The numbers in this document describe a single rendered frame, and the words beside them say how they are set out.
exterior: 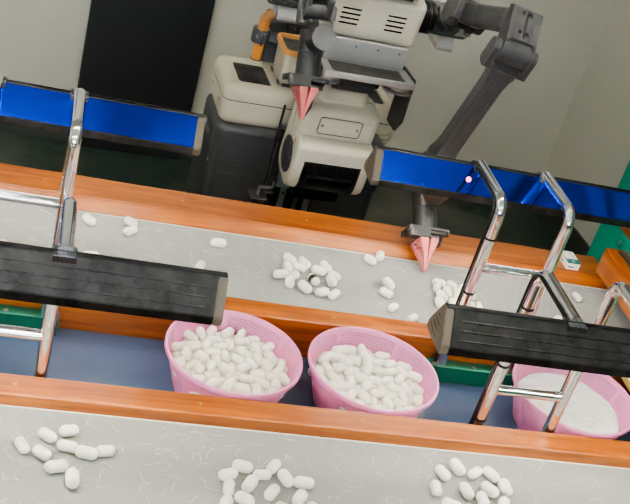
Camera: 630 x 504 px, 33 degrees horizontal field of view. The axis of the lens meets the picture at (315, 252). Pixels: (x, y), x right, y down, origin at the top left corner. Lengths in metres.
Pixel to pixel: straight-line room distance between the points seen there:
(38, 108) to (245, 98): 1.14
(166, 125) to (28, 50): 2.21
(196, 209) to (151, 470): 0.85
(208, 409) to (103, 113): 0.59
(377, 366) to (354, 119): 0.94
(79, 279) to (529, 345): 0.72
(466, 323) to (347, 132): 1.30
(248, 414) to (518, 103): 3.05
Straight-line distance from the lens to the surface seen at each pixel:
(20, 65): 4.27
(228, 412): 1.90
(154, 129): 2.07
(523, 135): 4.82
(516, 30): 2.42
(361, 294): 2.38
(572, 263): 2.76
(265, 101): 3.12
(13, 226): 2.33
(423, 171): 2.19
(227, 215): 2.48
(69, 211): 1.65
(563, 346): 1.79
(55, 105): 2.06
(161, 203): 2.47
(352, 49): 2.79
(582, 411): 2.31
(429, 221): 2.54
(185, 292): 1.59
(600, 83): 4.67
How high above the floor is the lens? 1.95
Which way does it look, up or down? 29 degrees down
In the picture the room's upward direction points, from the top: 17 degrees clockwise
